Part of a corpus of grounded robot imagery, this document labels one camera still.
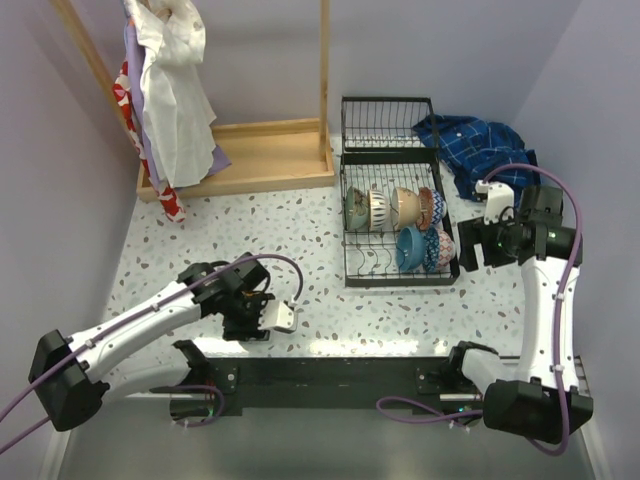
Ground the blue triangle patterned bowl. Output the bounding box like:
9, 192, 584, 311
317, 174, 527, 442
424, 227, 456, 273

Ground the red blue patterned bowl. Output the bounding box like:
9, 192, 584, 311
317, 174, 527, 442
416, 187, 447, 231

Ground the teal blue bowl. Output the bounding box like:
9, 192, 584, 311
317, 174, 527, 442
396, 226, 426, 273

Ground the cream beige bowl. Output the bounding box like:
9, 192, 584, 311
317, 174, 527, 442
391, 187, 421, 231

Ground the white black striped bowl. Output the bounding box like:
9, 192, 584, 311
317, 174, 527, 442
368, 189, 390, 230

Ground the light green bowl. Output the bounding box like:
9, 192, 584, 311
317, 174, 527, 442
345, 186, 369, 231

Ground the black wire dish rack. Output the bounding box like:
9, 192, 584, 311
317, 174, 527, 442
339, 95, 461, 289

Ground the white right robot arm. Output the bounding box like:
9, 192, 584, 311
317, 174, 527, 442
440, 181, 594, 446

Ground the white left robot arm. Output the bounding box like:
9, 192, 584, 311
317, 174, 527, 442
28, 253, 274, 432

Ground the blue plaid shirt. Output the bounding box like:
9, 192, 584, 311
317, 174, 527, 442
412, 114, 538, 201

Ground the red white floral garment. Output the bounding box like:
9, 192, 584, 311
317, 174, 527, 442
112, 57, 188, 224

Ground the white hanging shirt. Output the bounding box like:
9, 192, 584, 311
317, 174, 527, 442
124, 1, 216, 188

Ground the lavender hanging garment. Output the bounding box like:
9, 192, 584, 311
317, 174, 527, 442
134, 17, 231, 189

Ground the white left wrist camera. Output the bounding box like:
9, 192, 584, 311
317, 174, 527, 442
259, 300, 298, 334

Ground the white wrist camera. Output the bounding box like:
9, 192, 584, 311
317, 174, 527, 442
259, 300, 298, 334
475, 180, 515, 225

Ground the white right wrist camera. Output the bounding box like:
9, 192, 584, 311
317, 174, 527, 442
475, 180, 515, 225

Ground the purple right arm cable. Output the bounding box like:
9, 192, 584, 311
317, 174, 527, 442
375, 163, 585, 456

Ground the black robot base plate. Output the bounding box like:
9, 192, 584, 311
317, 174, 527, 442
147, 355, 505, 418

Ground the aluminium rail frame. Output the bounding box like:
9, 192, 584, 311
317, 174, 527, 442
37, 339, 611, 480

